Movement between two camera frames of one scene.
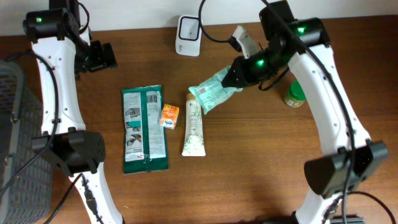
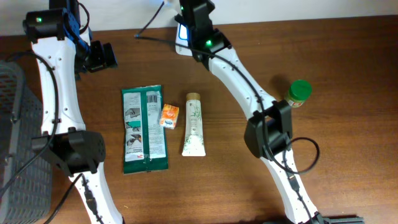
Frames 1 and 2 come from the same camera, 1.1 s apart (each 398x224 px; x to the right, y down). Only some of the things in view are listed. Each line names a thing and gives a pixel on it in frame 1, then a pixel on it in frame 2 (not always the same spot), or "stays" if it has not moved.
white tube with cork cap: (194, 144) stays
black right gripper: (249, 76) to (183, 15)
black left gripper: (104, 55) stays
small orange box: (169, 116) stays
